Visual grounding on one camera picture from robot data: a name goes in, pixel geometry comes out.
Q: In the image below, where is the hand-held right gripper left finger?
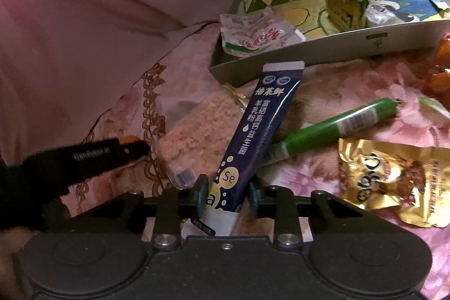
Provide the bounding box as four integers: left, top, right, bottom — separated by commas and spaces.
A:
72, 174, 212, 249

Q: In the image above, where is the orange snack bag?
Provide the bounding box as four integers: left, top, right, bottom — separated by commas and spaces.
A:
420, 31, 450, 98

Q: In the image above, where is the clear rice cracker pack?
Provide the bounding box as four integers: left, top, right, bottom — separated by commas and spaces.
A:
151, 84, 252, 190

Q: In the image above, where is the green sausage stick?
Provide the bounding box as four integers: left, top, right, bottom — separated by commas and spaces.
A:
267, 97, 401, 163

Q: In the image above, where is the pale green wrapper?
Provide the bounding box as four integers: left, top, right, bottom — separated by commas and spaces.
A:
418, 97, 450, 119

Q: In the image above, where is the small dark clear packet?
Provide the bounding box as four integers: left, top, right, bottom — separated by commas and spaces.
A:
366, 1, 406, 27

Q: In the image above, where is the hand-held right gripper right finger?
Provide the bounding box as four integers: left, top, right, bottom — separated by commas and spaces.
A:
248, 182, 387, 249

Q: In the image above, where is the gold snack packet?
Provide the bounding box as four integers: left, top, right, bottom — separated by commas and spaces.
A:
337, 137, 450, 227

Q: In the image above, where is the printed cardboard box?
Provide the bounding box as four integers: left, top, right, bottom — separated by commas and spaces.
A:
208, 0, 450, 86

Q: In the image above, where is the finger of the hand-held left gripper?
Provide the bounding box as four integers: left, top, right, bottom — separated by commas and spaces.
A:
0, 140, 150, 230

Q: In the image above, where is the pink curtain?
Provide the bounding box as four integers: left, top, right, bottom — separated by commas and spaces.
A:
0, 0, 387, 167

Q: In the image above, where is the white and green pouch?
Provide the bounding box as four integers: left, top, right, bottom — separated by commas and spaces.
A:
220, 8, 306, 58

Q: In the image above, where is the navy stick sachet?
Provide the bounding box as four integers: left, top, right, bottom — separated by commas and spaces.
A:
192, 62, 305, 237

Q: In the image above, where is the pink floral blanket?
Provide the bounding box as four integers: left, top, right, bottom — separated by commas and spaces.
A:
67, 0, 450, 300

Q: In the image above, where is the yellow-green snack packet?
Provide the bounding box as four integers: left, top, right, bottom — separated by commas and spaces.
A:
323, 0, 370, 31

